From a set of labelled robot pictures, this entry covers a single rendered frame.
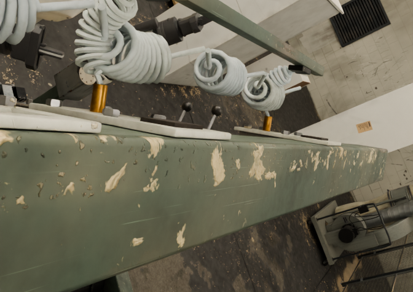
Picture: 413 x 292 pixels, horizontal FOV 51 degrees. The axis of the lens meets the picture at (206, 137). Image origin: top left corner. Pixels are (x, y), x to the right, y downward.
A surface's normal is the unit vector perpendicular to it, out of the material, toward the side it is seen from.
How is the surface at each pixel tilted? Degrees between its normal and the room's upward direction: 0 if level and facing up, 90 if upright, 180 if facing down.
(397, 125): 90
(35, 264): 31
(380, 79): 90
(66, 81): 90
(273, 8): 90
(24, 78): 0
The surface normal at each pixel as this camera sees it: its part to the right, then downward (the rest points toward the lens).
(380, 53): -0.48, 0.04
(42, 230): 0.85, 0.15
